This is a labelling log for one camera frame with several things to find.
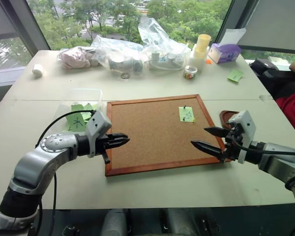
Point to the brown wooden tray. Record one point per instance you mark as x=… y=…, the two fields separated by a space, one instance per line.
x=226 y=116

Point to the white paper roll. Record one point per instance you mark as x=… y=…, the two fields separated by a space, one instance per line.
x=37 y=70

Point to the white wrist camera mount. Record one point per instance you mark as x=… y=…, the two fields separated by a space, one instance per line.
x=247 y=127
x=97 y=123

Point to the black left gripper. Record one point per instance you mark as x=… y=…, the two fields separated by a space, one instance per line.
x=106 y=145

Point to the plastic bag with power strip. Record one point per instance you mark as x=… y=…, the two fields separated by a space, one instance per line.
x=162 y=51

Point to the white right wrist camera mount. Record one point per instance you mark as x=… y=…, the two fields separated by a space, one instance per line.
x=247 y=127

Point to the white plastic bottle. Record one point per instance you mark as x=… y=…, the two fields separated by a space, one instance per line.
x=196 y=63

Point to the plastic bag with cups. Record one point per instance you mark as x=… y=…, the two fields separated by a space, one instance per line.
x=120 y=59

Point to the stack of yellow cups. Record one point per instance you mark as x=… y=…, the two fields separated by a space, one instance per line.
x=202 y=44

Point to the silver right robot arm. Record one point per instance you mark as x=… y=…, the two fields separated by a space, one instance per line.
x=277 y=159

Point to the green note with black writing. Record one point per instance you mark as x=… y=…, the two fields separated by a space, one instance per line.
x=75 y=122

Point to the purple tissue box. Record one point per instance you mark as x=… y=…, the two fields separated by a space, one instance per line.
x=223 y=52

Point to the grey rounded robot leg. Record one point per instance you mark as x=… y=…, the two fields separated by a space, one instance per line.
x=115 y=222
x=182 y=221

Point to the plastic bag with pink items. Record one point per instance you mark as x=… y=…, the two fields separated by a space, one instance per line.
x=75 y=58

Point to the clear plastic container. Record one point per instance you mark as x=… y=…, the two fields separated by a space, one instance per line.
x=83 y=97

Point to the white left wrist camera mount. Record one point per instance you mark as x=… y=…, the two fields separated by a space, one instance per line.
x=97 y=123

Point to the black bag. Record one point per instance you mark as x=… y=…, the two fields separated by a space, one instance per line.
x=273 y=73

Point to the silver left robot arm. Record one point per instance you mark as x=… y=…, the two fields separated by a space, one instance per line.
x=37 y=162

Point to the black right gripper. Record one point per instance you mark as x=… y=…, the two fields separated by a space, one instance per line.
x=234 y=145

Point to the green pinned sticky note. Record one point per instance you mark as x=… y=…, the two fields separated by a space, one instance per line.
x=186 y=113

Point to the small orange object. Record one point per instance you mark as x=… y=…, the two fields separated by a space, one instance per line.
x=209 y=61

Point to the small round tin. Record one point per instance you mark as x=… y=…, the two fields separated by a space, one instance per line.
x=190 y=72

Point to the wood-framed cork board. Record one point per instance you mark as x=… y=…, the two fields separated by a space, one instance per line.
x=157 y=137

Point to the bystander red clothing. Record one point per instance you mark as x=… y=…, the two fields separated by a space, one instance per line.
x=293 y=110

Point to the green sticky note pad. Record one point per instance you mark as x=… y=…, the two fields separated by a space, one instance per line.
x=235 y=75

